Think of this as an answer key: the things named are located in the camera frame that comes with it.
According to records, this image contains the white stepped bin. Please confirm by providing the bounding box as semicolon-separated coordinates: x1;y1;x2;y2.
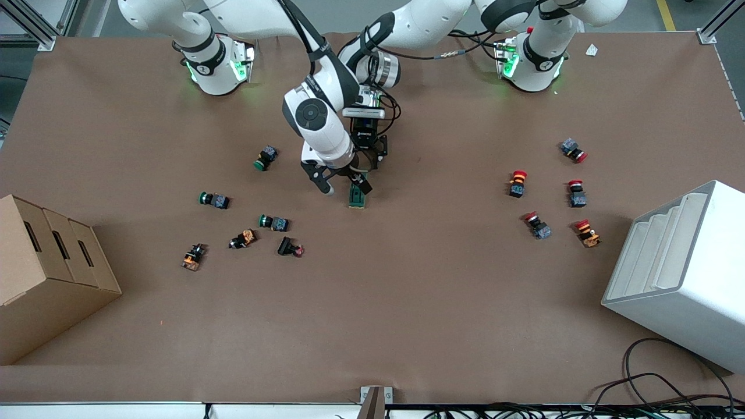
601;179;745;375

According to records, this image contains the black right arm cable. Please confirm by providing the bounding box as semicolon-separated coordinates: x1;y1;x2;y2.
278;0;329;65

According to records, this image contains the metal table edge bracket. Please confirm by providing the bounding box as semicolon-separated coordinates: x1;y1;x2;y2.
356;386;393;419

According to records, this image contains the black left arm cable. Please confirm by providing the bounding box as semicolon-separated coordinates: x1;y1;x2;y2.
396;29;507;62

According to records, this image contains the red button orange block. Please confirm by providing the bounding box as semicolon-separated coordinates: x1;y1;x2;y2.
574;219;602;248

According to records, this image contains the white table edge rail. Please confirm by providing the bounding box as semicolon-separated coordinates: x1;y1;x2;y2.
0;402;745;419

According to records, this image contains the stepped cardboard box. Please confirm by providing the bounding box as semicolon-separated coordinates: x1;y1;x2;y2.
0;194;123;366

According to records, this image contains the orange black contact block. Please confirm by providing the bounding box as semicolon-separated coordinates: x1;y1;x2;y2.
181;243;208;272

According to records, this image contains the black looped floor cable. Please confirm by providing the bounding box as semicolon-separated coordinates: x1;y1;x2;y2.
623;338;735;408

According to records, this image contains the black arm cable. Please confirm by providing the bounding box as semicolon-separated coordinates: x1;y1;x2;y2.
278;0;329;65
396;29;507;62

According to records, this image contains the aluminium frame post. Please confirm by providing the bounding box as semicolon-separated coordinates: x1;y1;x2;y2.
0;0;57;52
697;0;745;45

